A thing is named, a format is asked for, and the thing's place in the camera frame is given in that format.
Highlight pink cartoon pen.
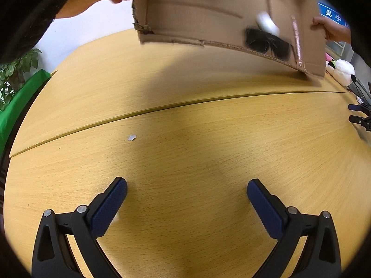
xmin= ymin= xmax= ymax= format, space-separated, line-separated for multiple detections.
xmin=291 ymin=15 xmax=305 ymax=69

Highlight black sunglasses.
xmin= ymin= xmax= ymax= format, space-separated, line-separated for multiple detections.
xmin=245 ymin=28 xmax=291 ymax=61

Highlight brown cardboard box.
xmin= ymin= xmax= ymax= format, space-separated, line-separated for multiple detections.
xmin=133 ymin=0 xmax=325 ymax=76

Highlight white earbuds case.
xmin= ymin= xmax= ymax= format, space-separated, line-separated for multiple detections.
xmin=256 ymin=11 xmax=280 ymax=36

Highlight bystander right hand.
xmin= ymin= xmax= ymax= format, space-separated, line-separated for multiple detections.
xmin=311 ymin=16 xmax=352 ymax=44

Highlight white plush toy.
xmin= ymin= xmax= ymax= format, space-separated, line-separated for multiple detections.
xmin=326 ymin=59 xmax=355 ymax=87

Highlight blue window banner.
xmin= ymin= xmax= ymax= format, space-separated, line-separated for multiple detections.
xmin=318 ymin=1 xmax=350 ymax=28

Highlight green cloth covered stand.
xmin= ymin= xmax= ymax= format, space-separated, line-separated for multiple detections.
xmin=0 ymin=69 xmax=51 ymax=155

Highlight green potted plant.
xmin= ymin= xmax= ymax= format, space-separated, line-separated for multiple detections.
xmin=1 ymin=48 xmax=42 ymax=111

